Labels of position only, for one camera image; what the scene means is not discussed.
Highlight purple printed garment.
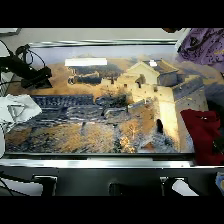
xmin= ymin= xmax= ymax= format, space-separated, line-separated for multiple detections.
xmin=175 ymin=27 xmax=224 ymax=73

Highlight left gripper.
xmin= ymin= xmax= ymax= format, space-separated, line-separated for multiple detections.
xmin=21 ymin=66 xmax=54 ymax=90

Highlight white garment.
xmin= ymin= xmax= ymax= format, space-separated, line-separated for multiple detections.
xmin=0 ymin=94 xmax=43 ymax=135

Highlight silver frame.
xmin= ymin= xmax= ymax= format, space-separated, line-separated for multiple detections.
xmin=0 ymin=155 xmax=224 ymax=197

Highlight red garment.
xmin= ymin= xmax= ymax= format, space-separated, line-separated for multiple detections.
xmin=180 ymin=108 xmax=224 ymax=167

